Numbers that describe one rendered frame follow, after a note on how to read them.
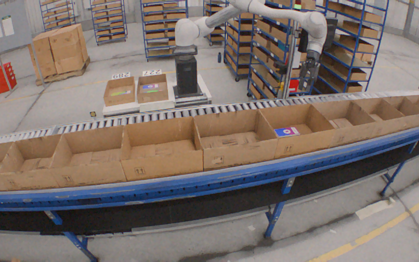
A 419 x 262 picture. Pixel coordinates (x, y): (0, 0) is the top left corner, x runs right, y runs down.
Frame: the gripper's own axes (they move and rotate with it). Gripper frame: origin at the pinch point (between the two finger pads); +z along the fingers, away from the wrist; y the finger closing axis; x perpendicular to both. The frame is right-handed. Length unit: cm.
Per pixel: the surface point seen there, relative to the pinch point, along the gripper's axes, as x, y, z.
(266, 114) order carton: 6.1, 18.3, 22.7
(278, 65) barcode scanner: -28, 63, -21
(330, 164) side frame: -33, -13, 40
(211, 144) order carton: 35, 23, 49
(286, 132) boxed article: -8.5, 11.2, 30.1
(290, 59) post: -33, 55, -29
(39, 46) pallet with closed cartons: 278, 444, 9
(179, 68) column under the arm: 43, 101, 7
